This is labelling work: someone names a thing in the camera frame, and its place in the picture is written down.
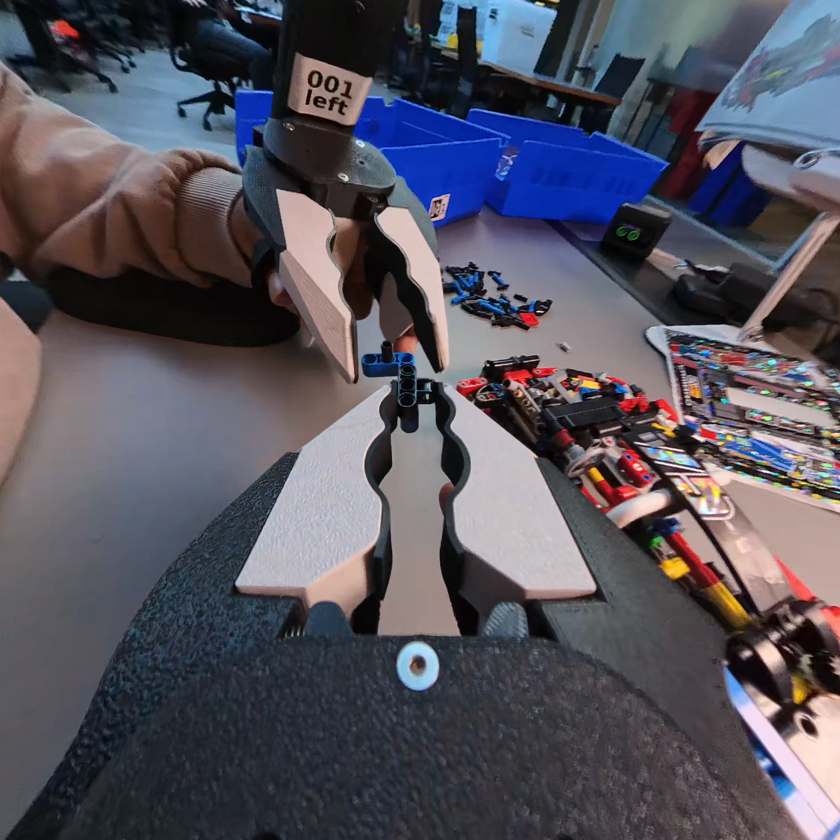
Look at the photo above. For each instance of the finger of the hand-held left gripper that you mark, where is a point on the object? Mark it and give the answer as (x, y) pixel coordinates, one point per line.
(420, 275)
(308, 262)

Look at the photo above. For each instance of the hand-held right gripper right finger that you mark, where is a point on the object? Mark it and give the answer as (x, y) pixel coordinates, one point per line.
(525, 531)

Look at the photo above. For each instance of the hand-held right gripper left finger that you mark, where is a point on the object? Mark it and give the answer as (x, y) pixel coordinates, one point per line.
(315, 531)

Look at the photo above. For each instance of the blue L-shaped lego beam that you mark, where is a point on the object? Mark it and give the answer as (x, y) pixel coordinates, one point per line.
(377, 363)

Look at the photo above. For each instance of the black lego perpendicular connector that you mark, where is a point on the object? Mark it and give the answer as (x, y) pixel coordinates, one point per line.
(408, 394)

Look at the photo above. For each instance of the lego car model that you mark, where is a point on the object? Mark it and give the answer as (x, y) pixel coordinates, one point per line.
(656, 459)

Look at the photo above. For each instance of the lego instruction booklet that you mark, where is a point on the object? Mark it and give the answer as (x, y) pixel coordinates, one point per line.
(781, 72)

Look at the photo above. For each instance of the person's left forearm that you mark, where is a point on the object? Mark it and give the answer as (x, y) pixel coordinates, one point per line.
(118, 197)

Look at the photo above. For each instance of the person's left hand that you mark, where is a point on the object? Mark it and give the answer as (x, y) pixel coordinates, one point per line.
(364, 275)

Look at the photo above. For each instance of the person's right hand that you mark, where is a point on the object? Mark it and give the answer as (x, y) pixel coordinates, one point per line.
(447, 497)

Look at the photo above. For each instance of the pile of black blue pins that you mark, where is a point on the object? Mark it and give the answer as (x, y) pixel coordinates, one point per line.
(492, 305)

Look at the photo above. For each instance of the blue labelled plastic bin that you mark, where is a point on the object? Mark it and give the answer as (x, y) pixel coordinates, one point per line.
(433, 164)

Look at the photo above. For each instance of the black office chair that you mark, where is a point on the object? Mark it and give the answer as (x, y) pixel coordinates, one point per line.
(79, 59)
(210, 98)

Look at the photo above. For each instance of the clear plastic bag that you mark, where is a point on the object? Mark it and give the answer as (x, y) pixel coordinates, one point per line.
(506, 163)

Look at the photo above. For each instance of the black device green lights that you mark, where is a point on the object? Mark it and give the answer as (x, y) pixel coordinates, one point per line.
(633, 233)

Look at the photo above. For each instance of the long wooden table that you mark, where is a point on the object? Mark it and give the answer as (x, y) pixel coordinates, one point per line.
(538, 79)

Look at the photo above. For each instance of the white storage box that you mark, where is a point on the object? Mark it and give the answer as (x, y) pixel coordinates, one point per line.
(518, 33)

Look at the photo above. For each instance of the holographic sticker sheet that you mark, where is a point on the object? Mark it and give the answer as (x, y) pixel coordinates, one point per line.
(754, 407)

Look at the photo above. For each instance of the dark blue cloth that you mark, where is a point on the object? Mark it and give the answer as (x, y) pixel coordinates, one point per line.
(23, 308)

